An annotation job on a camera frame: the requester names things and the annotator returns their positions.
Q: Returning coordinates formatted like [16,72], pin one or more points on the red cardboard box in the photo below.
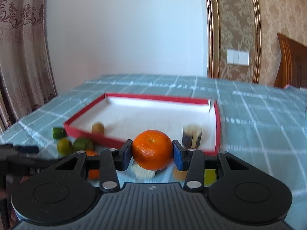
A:
[156,115]

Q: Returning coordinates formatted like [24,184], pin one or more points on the white light switch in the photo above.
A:
[237,57]

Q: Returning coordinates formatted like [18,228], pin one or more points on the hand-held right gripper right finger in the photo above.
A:
[178,158]

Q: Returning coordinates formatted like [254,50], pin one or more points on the dark green small fruit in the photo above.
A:
[58,133]
[82,145]

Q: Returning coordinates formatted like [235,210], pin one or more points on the large orange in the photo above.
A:
[151,148]

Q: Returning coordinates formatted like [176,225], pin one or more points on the yellow-green small fruit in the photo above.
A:
[64,146]

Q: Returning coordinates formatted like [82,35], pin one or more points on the gold wall moulding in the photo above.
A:
[212,28]

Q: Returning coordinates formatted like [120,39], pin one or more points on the wooden headboard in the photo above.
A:
[292,62]

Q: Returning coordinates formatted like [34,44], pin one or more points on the split sugarcane piece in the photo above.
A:
[189,136]

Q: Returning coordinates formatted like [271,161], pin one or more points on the green checked tablecloth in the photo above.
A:
[251,129]

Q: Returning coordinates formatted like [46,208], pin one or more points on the small brown longan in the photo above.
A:
[97,128]

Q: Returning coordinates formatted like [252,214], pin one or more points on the pink cloth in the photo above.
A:
[295,87]

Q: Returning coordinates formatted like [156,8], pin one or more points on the patterned beige curtain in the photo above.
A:
[21,52]

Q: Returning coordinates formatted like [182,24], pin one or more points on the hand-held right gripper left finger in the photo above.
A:
[126,158]

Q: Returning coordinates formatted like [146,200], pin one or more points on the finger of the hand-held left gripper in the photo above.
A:
[28,160]
[24,149]

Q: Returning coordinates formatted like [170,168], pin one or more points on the small orange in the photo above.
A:
[94,173]

